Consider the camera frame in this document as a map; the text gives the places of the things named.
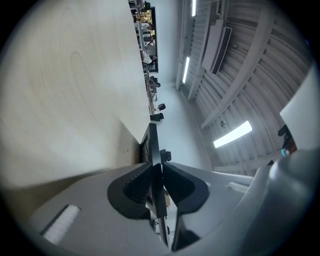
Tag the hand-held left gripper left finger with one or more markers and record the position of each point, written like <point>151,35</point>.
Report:
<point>117,195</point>

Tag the wooden office desk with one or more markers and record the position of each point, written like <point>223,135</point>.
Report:
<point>151,100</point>

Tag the ceiling tube light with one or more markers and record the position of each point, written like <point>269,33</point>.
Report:
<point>232,135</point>
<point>193,7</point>
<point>186,70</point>

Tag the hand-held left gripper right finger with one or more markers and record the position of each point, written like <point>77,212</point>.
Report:
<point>195,192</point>

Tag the white office desk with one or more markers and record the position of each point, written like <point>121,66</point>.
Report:
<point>140,35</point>

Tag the dark framed window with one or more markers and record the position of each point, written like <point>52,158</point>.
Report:
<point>155,37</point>

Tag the black framed picture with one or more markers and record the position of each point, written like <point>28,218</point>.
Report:
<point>153,145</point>

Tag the white ceiling air conditioner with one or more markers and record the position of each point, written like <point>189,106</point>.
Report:
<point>215,47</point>

